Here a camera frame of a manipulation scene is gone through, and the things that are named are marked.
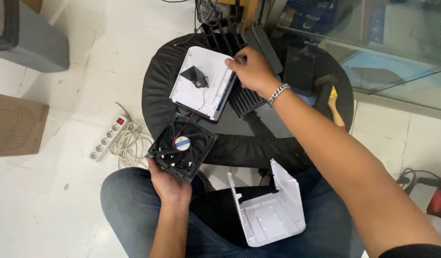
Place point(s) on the red power tool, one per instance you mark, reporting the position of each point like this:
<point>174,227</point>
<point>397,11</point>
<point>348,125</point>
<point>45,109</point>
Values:
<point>439,202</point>

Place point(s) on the round black stool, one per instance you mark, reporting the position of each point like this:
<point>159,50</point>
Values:
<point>159,93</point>

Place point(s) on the black slatted grille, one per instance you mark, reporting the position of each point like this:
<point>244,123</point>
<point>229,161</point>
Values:
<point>246,100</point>

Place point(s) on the person's black shirt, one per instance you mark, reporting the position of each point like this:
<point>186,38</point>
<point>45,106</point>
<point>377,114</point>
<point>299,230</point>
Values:
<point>213,211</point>

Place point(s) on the black hammer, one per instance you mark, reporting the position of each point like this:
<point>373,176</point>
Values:
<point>323,95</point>

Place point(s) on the blue cloth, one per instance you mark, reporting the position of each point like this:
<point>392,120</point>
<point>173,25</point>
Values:
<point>306,98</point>

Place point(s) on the black square cooling fan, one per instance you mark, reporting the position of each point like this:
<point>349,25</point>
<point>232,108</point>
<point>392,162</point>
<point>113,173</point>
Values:
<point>184,150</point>

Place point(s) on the glass display cabinet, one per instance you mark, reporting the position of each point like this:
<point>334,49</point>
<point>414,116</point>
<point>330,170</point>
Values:
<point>385,43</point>

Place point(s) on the person's right hand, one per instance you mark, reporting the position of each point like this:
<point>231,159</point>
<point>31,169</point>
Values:
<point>258,73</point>

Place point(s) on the white plastic housing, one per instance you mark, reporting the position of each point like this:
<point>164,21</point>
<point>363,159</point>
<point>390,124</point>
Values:
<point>270,215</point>

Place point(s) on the black triangular plastic piece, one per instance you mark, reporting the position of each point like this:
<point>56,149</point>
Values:
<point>193,74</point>

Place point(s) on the white plastic panel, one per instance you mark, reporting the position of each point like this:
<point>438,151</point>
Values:
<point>213,86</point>

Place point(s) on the brown cardboard box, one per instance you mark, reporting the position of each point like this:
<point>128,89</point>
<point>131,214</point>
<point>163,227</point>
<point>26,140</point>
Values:
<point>16,125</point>

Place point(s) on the person's blue jeans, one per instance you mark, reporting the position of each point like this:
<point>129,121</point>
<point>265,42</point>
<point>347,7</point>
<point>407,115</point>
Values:
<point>131,211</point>

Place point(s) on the white power strip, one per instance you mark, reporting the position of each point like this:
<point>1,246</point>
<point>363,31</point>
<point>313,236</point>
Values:
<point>107,138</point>

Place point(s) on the grey flat slab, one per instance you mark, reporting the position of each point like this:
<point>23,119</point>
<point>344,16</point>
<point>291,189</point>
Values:
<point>269,50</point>

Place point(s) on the grey plastic bin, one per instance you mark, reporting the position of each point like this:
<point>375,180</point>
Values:
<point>34,43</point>

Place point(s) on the black rectangular box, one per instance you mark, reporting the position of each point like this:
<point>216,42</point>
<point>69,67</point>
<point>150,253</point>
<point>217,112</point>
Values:
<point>299,68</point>

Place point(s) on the person's left hand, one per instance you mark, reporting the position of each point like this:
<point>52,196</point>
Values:
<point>170,186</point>

